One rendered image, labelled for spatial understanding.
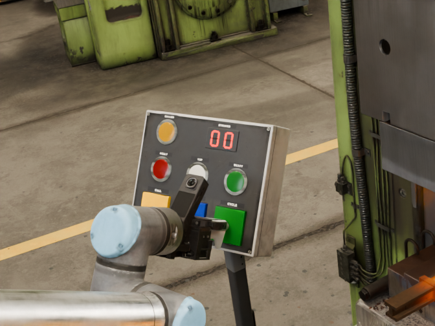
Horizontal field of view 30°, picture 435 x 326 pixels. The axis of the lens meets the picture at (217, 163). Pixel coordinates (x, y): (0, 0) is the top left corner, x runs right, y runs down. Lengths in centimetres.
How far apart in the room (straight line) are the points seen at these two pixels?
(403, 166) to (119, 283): 53
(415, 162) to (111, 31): 488
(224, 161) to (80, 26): 471
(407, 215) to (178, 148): 52
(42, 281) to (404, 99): 253
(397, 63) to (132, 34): 491
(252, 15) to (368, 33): 493
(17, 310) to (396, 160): 70
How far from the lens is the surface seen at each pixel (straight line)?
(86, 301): 121
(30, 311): 113
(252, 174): 171
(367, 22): 140
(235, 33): 636
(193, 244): 159
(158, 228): 146
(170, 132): 183
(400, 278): 158
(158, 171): 184
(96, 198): 425
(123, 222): 140
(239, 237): 171
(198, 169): 178
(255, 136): 171
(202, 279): 342
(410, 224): 174
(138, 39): 621
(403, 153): 143
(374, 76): 143
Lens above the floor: 187
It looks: 25 degrees down
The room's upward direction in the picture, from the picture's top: 9 degrees counter-clockwise
